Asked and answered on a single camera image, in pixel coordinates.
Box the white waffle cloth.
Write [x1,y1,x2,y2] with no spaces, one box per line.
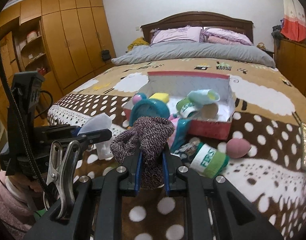
[78,113,112,135]

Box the dark patterned pouch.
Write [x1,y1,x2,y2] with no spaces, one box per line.
[173,137,203,165]

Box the green white sock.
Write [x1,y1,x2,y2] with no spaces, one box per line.
[190,143,230,178]
[176,98,202,118]

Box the purple knit sock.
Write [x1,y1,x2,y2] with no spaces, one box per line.
[110,116,174,190]

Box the pink makeup sponge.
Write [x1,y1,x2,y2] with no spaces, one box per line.
[226,138,252,159]

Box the beige makeup sponge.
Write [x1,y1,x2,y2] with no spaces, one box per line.
[201,103,218,119]

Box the yellow sponge block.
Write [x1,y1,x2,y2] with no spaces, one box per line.
[149,93,169,103]

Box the light blue sock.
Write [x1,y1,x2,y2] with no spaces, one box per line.
[188,89,220,106]

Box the person's left hand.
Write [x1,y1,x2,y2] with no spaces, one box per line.
[0,170,43,193]

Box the metal spring clip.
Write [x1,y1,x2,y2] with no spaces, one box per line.
[43,140,81,220]

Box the pink striped teal toy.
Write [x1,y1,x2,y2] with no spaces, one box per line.
[167,114,191,153]

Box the teal alarm clock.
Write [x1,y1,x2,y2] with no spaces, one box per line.
[129,93,170,126]

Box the black bag on wardrobe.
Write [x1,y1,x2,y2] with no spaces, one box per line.
[101,50,112,62]

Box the wooden wardrobe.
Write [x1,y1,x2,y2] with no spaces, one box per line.
[0,0,116,126]

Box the pink cardboard shoe box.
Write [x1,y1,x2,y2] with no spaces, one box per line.
[123,71,235,140]

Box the brown polka dot blanket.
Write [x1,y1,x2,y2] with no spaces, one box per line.
[46,58,306,240]

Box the yellow knitted cloth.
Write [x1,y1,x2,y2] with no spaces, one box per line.
[128,37,150,52]

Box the left lilac pillow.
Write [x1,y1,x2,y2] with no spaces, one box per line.
[150,25,203,44]

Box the lilac pillow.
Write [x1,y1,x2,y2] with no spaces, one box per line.
[150,25,203,44]
[200,28,253,46]

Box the grey duvet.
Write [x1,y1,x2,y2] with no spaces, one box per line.
[111,41,276,68]

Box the right lilac pillow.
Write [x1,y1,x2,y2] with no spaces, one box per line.
[200,28,253,46]

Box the dark wooden headboard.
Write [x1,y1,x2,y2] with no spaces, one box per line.
[141,11,254,42]

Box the wooden dresser cabinet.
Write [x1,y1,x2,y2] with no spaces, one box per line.
[274,39,306,97]

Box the dark clothes pile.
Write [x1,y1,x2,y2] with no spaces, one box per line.
[271,25,284,48]

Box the white red curtain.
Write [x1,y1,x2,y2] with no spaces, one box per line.
[281,0,306,42]

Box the black cable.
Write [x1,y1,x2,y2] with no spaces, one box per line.
[0,17,55,198]

